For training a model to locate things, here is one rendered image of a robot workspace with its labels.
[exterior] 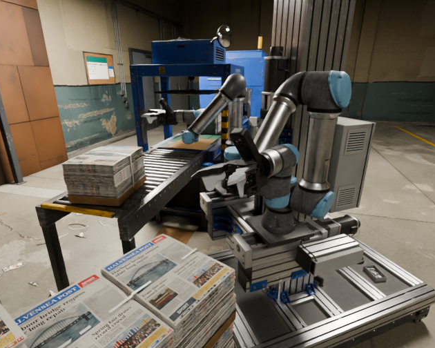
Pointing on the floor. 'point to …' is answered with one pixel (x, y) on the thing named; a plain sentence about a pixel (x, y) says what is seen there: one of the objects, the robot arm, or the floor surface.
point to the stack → (139, 303)
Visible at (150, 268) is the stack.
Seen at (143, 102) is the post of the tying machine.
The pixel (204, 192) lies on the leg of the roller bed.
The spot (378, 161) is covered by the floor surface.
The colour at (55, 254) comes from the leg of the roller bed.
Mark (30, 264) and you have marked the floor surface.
